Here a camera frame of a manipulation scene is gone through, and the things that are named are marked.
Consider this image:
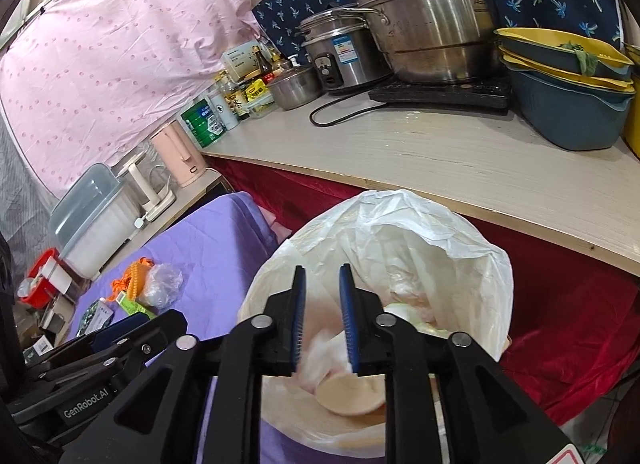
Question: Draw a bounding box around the steel rice cooker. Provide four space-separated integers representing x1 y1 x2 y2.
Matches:
295 4 396 92

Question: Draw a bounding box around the small green box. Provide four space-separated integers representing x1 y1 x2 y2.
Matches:
116 291 158 317

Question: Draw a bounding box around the metal container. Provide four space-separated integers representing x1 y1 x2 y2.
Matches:
39 294 76 332

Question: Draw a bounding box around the large steel steamer pot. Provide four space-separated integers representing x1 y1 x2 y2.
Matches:
340 0 501 84

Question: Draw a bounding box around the green printed packet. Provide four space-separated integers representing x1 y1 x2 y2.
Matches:
75 298 117 335

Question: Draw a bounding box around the grey plastic sheet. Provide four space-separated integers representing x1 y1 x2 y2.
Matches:
0 108 66 285

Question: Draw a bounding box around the white cup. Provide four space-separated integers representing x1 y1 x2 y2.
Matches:
42 259 73 295

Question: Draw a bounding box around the red cloth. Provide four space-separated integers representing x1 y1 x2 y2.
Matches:
207 156 640 427

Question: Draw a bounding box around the red basin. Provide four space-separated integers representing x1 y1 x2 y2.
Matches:
19 248 61 309

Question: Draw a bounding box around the blue yellow basin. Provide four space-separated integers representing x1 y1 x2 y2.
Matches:
501 54 640 152
494 27 636 82

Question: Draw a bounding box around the dark sauce bottle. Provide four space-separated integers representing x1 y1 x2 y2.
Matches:
252 46 273 79

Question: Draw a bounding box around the clear plastic bag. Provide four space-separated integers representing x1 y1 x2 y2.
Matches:
137 264 183 309

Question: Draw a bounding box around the wooden counter board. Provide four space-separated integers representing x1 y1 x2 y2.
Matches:
200 106 640 277

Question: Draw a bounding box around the white blender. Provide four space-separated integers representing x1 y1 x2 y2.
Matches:
117 151 177 219

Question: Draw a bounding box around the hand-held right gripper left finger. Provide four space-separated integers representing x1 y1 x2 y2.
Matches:
60 265 307 464

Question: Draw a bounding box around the small steel pot with lid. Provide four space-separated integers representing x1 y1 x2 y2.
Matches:
267 61 325 111

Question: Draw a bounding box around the white green carton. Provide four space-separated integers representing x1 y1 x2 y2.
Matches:
222 41 263 84

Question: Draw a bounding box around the clear food container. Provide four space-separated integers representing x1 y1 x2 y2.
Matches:
247 94 278 119

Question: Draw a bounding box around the dark bottle white label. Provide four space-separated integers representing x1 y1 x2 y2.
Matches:
226 78 252 121

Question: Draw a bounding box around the bin with white plastic liner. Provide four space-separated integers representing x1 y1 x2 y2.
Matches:
239 189 516 464

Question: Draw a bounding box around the orange yellow snack packet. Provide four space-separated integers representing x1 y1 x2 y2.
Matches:
111 258 153 302

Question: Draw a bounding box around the yellow electric pot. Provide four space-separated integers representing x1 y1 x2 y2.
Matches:
622 41 640 159

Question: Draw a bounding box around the black power cable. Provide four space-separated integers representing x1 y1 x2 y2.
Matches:
309 88 396 129

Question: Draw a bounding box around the pink cloth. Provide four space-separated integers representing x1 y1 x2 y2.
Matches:
260 209 293 247

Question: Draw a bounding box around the white dish box grey lid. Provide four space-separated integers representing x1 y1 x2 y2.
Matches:
48 163 143 279

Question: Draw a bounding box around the black induction cooktop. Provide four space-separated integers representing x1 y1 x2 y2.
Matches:
368 74 515 116

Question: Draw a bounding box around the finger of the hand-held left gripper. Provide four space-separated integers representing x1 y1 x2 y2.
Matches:
22 343 167 397
47 309 190 360

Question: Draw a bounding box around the purple tablecloth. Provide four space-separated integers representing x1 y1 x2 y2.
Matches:
60 191 311 464

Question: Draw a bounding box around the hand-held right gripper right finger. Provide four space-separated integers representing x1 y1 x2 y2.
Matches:
339 264 576 464

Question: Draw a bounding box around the green can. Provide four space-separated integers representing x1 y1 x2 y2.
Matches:
180 98 227 149

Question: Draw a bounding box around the pink dotted sheet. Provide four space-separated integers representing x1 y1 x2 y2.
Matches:
0 0 281 195

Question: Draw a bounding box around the pink electric kettle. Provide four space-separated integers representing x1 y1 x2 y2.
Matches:
150 121 207 189

